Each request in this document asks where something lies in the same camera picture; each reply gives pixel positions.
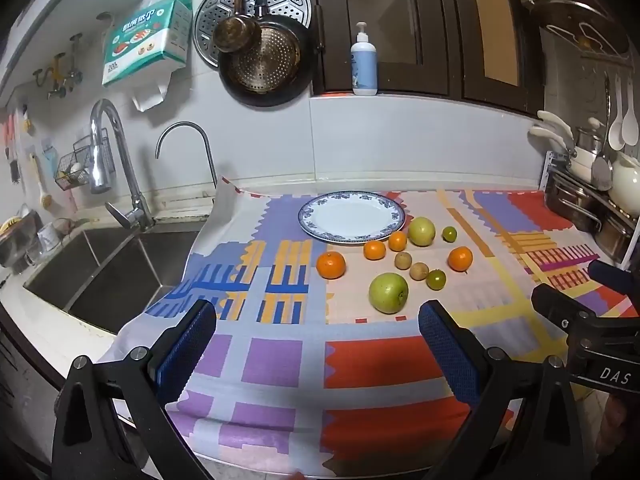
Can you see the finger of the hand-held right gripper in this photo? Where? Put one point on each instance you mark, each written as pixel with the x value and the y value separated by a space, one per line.
pixel 555 305
pixel 617 280

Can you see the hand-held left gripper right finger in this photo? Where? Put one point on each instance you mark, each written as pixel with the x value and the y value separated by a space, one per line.
pixel 447 355

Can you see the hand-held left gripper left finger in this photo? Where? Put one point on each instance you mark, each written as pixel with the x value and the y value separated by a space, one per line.
pixel 187 345

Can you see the small green citrus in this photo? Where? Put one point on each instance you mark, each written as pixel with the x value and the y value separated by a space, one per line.
pixel 436 280
pixel 449 234

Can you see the small brown fruit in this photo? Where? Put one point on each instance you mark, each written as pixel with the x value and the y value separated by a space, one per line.
pixel 419 271
pixel 403 260

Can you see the medium orange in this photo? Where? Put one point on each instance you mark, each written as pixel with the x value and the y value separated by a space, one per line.
pixel 460 259

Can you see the small orange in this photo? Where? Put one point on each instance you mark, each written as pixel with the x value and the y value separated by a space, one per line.
pixel 374 250
pixel 397 241

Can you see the yellow green apple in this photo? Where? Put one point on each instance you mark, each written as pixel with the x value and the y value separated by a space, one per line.
pixel 421 231

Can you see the large orange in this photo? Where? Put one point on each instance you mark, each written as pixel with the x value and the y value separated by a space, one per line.
pixel 331 265

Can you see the blue rimmed white plate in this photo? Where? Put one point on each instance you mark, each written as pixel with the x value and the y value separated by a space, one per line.
pixel 350 217

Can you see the stainless steel pot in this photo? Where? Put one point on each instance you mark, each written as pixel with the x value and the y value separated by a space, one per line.
pixel 570 205
pixel 617 237

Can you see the colourful patterned table mat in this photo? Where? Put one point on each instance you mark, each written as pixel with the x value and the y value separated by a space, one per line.
pixel 280 360

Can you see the white ceramic jar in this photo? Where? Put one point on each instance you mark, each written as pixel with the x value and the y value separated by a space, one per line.
pixel 627 185

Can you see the stainless steel sink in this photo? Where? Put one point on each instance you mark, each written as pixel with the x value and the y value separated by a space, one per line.
pixel 100 280

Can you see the metal spatula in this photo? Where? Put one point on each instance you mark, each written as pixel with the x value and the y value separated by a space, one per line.
pixel 602 170

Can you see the white dish rack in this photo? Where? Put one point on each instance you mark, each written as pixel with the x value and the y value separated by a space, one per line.
pixel 552 170

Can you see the white hanging spoon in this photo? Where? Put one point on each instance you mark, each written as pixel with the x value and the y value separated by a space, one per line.
pixel 617 130

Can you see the chrome pull-out kitchen faucet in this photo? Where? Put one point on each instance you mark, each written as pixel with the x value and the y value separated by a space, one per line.
pixel 135 195

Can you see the white cup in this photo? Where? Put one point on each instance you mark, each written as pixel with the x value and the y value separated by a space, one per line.
pixel 49 234

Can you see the thin gooseneck faucet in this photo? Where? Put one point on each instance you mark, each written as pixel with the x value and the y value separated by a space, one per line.
pixel 210 160

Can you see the white hanging tissue sheet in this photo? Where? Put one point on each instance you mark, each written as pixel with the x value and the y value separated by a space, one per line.
pixel 150 97

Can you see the black frying pan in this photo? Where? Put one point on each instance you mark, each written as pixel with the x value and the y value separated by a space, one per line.
pixel 235 89

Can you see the copper perforated strainer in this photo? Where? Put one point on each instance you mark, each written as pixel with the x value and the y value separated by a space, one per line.
pixel 270 60

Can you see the blue white pump bottle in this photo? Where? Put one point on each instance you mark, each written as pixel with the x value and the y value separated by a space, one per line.
pixel 363 70

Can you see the green tissue box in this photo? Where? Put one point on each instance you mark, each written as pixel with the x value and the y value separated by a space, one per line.
pixel 145 40

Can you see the small copper pot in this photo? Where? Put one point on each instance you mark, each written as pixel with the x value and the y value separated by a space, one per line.
pixel 235 35

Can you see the dark brown window frame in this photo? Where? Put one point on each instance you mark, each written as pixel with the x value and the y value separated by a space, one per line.
pixel 450 60

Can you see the yellow green wall hooks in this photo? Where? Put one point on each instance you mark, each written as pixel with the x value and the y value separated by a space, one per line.
pixel 57 72

